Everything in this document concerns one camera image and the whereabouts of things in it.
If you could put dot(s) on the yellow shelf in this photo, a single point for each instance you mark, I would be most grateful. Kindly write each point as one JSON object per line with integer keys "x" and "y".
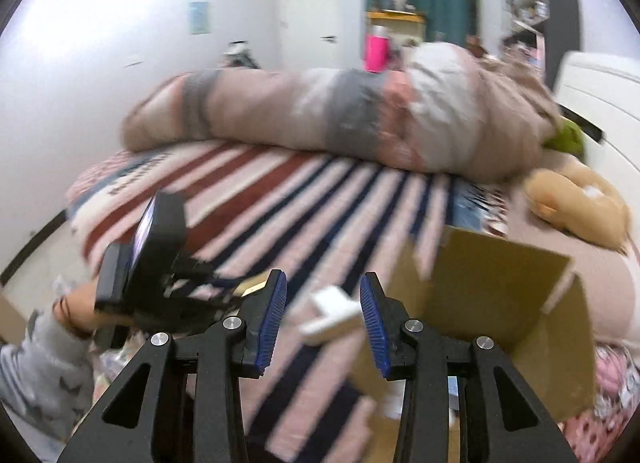
{"x": 397, "y": 23}

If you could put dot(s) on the white door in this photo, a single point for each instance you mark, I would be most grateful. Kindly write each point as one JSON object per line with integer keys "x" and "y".
{"x": 307, "y": 20}

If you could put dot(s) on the brown cardboard box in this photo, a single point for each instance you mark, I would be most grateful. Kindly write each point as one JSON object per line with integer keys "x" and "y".
{"x": 480, "y": 283}

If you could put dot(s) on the small white box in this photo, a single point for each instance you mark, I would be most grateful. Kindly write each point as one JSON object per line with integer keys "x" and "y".
{"x": 330, "y": 315}

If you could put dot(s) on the person's left forearm grey sleeve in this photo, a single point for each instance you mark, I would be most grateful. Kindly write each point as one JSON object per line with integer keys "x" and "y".
{"x": 42, "y": 373}

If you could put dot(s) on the green plush toy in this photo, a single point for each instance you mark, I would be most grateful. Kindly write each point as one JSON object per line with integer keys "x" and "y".
{"x": 567, "y": 138}

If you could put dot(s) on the pink floral cloth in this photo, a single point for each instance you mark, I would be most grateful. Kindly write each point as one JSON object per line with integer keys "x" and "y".
{"x": 610, "y": 403}

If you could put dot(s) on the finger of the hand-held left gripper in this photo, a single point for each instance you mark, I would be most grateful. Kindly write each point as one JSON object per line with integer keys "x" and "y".
{"x": 220, "y": 304}
{"x": 210, "y": 270}

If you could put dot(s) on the crumpled plastic bags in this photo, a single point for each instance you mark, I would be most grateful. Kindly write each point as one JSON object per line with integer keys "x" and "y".
{"x": 111, "y": 365}

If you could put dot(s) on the pink bottle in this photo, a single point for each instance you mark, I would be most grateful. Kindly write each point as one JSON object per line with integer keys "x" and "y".
{"x": 376, "y": 50}

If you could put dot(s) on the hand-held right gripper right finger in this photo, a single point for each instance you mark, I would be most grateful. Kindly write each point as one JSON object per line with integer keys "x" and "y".
{"x": 374, "y": 325}

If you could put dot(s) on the small yellow object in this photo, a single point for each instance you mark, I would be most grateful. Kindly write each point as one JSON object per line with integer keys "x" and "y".
{"x": 251, "y": 285}

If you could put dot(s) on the beige bed sheet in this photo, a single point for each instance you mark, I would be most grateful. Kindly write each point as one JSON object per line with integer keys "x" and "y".
{"x": 610, "y": 288}

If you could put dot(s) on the brown plush toy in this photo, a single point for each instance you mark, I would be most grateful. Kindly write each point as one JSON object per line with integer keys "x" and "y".
{"x": 575, "y": 203}

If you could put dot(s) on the light blue wall poster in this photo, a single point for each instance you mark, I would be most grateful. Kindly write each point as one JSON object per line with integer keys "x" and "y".
{"x": 198, "y": 18}

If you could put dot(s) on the person's left hand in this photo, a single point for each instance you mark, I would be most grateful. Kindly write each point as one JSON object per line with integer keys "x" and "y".
{"x": 84, "y": 304}

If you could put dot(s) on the striped flag blanket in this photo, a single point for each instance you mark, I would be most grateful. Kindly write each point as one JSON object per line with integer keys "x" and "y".
{"x": 280, "y": 203}

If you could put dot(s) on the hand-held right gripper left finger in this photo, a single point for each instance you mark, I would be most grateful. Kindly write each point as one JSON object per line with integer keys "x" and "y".
{"x": 270, "y": 323}

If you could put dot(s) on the white headboard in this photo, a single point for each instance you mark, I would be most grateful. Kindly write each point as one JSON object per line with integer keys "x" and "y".
{"x": 605, "y": 98}

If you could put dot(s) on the rolled beige grey quilt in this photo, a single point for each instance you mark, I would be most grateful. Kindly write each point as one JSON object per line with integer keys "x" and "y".
{"x": 350, "y": 113}

